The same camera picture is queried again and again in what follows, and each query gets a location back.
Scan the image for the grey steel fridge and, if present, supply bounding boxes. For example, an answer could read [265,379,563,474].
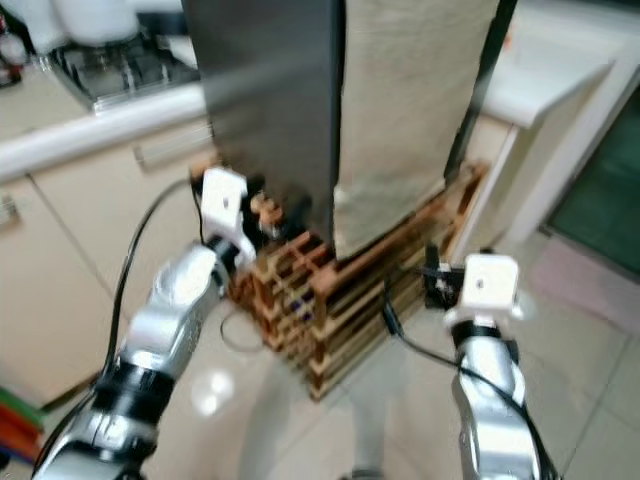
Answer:
[182,0,521,263]

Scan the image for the wooden wine rack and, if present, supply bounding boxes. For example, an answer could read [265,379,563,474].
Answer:
[190,160,486,403]

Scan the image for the pink floor mat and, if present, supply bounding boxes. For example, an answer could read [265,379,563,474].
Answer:
[525,235,640,306]

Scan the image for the beige ribbed fabric cover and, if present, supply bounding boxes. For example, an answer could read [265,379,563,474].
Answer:
[332,0,501,261]

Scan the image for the beige kitchen cabinet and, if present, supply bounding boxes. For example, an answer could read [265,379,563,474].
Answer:
[0,85,221,401]

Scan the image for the green board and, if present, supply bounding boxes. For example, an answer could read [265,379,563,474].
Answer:
[0,388,41,431]

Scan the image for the green glass sliding door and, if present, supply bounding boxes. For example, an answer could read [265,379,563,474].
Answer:
[545,90,640,251]

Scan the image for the orange board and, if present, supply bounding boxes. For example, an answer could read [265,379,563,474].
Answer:
[0,400,43,461]

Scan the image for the white side counter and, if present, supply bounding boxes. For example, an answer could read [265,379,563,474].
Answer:
[445,0,640,263]

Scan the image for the steel gas hob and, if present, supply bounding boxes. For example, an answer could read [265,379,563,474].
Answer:
[50,40,206,113]

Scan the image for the blue board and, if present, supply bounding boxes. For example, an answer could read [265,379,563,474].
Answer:
[0,440,36,467]

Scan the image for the white cooking pot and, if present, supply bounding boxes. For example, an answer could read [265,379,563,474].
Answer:
[50,0,146,46]

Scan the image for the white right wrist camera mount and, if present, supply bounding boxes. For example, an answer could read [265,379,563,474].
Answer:
[448,253,523,329]

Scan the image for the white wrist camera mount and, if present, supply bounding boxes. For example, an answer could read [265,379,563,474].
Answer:
[448,253,523,329]
[200,166,258,271]

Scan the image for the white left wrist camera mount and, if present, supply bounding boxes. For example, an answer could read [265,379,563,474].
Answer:
[200,166,258,271]

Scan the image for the steel cabinet handle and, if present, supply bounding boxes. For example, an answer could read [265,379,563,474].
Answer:
[0,195,21,229]
[130,130,211,171]

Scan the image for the black power cable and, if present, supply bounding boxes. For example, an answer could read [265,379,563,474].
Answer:
[188,175,269,354]

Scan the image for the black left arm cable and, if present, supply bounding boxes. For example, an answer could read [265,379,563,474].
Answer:
[32,178,206,480]

